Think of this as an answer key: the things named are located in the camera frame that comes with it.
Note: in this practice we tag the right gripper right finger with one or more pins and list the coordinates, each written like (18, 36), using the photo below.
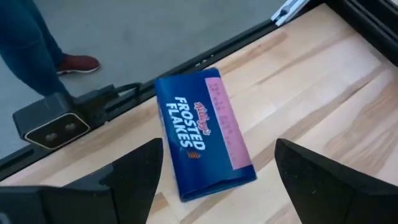
(335, 193)

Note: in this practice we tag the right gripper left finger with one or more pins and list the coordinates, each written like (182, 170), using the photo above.
(130, 189)

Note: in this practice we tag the blue Frosted Flakes cereal box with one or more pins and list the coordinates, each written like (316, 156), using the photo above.
(199, 137)

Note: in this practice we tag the person's red shoe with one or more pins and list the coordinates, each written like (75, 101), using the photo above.
(79, 63)

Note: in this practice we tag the person's leg with red shoe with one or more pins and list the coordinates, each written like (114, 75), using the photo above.
(28, 46)

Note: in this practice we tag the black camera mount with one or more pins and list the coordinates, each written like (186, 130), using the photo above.
(96, 102)

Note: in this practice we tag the black stereo camera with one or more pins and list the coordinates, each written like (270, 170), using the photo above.
(49, 124)

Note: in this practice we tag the silver metal bracket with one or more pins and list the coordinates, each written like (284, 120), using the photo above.
(289, 11)

